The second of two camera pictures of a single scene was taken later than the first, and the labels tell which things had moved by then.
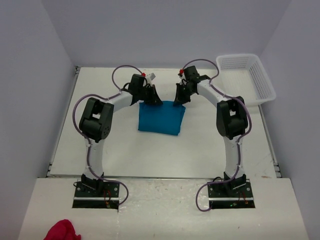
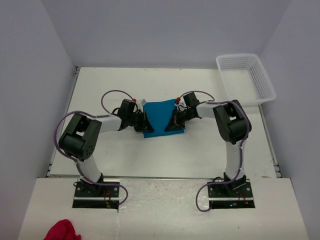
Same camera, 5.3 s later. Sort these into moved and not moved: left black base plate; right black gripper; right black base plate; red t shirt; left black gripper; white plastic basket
Moved: right black gripper; left black gripper
Not moved: right black base plate; left black base plate; white plastic basket; red t shirt
